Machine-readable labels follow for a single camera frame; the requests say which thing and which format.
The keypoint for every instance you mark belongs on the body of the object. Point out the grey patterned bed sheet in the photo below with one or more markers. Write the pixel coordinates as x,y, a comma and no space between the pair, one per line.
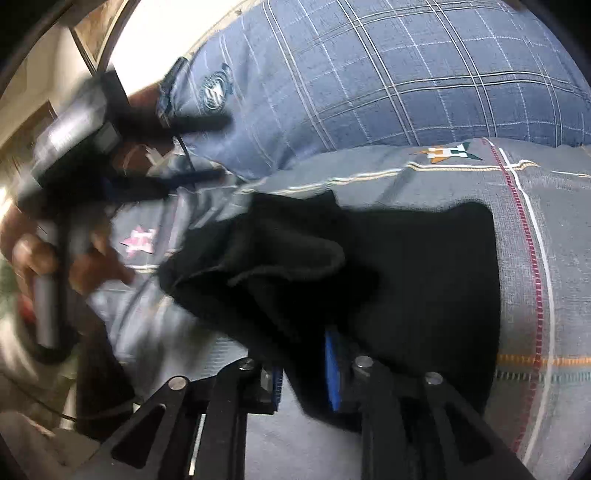
540,200

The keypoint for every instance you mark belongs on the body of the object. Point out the black pants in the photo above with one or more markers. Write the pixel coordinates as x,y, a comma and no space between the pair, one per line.
415,290

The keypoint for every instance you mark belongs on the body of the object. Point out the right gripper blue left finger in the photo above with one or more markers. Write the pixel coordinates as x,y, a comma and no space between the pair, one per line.
262,385

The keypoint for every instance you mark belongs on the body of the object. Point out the blue plaid pillow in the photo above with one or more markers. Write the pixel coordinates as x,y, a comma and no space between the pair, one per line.
288,80

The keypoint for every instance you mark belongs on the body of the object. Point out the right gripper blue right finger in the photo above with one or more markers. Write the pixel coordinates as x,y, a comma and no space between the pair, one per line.
347,372

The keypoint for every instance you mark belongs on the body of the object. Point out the person's left hand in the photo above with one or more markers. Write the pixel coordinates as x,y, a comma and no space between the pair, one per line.
29,256

